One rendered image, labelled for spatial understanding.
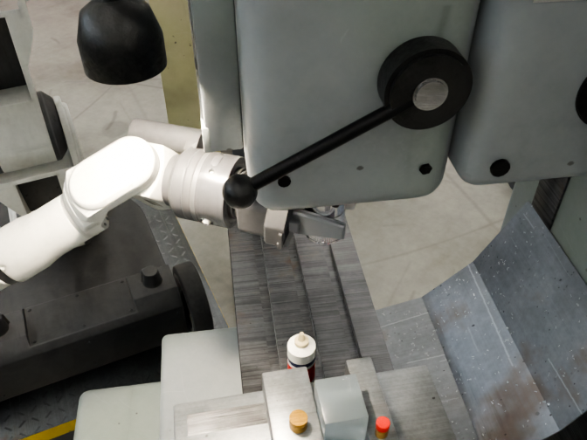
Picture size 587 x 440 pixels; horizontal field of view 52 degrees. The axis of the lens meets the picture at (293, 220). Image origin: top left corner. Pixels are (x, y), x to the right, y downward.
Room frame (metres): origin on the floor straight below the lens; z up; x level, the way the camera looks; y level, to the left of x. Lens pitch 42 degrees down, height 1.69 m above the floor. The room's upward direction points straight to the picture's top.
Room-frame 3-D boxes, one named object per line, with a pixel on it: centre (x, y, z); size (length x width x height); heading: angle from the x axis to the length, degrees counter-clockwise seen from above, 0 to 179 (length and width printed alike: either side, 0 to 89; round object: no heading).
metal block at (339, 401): (0.39, -0.06, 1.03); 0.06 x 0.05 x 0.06; 10
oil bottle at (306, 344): (0.51, -0.01, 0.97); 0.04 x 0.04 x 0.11
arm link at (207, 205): (0.56, 0.05, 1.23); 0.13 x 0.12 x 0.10; 163
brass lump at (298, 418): (0.38, -0.01, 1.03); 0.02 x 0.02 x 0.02
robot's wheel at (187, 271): (1.03, 0.26, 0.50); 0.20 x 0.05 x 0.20; 25
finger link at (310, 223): (0.50, -0.03, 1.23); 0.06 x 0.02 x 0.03; 73
